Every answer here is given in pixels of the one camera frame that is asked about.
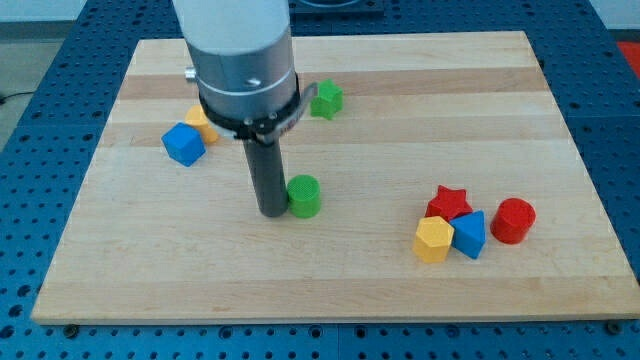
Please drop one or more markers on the black clamp ring with lever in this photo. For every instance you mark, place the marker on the black clamp ring with lever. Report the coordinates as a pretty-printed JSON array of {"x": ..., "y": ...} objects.
[{"x": 262, "y": 115}]

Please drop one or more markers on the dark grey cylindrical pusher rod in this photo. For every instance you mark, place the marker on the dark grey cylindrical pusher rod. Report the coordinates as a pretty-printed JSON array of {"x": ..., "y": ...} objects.
[{"x": 266, "y": 169}]

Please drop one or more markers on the green cylinder block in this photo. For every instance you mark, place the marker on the green cylinder block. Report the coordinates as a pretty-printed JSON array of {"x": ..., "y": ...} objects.
[{"x": 304, "y": 194}]

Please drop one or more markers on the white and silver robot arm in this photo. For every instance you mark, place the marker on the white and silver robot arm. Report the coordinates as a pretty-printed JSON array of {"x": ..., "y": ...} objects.
[{"x": 243, "y": 66}]

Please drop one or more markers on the yellow hexagon block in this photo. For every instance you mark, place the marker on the yellow hexagon block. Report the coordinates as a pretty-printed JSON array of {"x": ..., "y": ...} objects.
[{"x": 433, "y": 239}]

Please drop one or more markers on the yellow block behind cube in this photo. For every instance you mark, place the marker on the yellow block behind cube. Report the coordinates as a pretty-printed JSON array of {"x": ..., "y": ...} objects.
[{"x": 196, "y": 118}]

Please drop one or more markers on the blue cube block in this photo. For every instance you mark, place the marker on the blue cube block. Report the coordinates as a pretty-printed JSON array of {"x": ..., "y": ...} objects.
[{"x": 183, "y": 144}]

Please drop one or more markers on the light wooden board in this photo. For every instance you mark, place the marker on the light wooden board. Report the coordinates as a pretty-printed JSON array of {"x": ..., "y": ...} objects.
[{"x": 149, "y": 241}]

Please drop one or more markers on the red star block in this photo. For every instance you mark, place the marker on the red star block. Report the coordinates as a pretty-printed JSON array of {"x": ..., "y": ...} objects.
[{"x": 448, "y": 204}]

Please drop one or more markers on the blue triangle block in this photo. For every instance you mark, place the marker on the blue triangle block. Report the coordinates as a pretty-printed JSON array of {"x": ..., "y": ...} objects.
[{"x": 469, "y": 234}]

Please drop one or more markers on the red cylinder block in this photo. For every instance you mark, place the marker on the red cylinder block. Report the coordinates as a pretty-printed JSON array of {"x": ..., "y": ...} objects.
[{"x": 512, "y": 221}]

